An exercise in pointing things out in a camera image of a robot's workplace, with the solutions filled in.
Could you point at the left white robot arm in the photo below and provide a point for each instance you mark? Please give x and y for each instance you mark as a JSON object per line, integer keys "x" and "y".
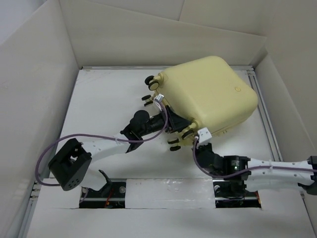
{"x": 71, "y": 164}

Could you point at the metal base rail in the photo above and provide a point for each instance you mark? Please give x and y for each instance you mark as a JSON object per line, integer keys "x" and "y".
{"x": 186, "y": 193}

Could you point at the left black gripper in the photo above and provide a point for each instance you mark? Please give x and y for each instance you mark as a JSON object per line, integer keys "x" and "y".
{"x": 176, "y": 123}

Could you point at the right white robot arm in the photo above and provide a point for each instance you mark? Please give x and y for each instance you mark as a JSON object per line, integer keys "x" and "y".
{"x": 254, "y": 174}

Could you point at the yellow hard-shell suitcase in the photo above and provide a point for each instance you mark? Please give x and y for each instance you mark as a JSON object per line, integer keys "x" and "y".
{"x": 207, "y": 92}

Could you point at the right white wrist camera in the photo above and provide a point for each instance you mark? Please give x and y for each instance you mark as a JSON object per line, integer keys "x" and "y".
{"x": 203, "y": 136}

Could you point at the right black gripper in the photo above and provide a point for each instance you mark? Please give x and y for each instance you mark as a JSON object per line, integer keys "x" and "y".
{"x": 200, "y": 147}

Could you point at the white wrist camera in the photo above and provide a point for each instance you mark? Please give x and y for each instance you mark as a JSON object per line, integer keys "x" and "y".
{"x": 158, "y": 102}
{"x": 203, "y": 136}

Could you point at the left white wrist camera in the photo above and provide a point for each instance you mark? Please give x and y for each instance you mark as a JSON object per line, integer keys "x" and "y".
{"x": 158, "y": 102}

